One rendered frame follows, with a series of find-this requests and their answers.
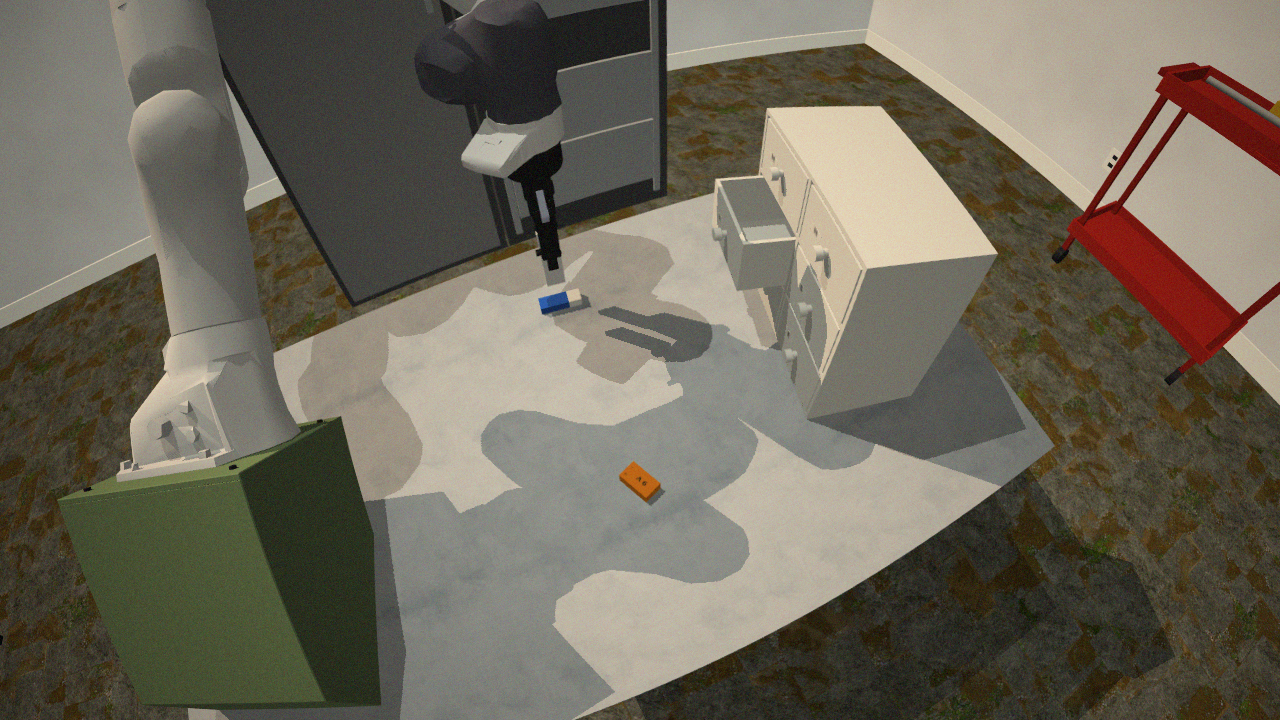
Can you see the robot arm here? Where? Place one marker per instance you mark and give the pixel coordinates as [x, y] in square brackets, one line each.
[220, 399]

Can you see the blue and white eraser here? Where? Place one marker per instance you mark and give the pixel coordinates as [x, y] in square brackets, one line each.
[560, 301]

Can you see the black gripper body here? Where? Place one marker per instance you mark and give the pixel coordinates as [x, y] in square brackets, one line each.
[538, 170]

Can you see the orange rectangular block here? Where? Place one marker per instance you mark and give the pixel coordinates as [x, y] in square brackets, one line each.
[639, 481]

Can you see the cream small chest of drawers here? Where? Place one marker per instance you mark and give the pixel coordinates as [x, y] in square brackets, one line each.
[923, 255]

